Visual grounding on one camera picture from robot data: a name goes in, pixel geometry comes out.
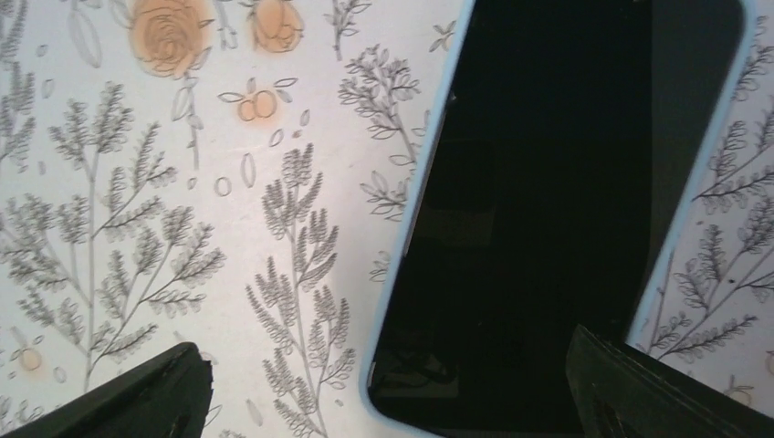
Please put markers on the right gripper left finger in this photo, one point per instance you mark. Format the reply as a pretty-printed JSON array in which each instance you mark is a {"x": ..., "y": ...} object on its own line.
[{"x": 166, "y": 396}]

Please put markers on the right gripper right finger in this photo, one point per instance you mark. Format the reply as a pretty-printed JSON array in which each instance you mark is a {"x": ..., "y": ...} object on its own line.
[{"x": 621, "y": 392}]

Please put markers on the phone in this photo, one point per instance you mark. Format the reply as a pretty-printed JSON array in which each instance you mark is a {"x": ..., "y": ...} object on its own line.
[{"x": 569, "y": 133}]

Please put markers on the floral patterned table mat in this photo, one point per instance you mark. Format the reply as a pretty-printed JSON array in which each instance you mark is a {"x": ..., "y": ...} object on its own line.
[{"x": 243, "y": 175}]

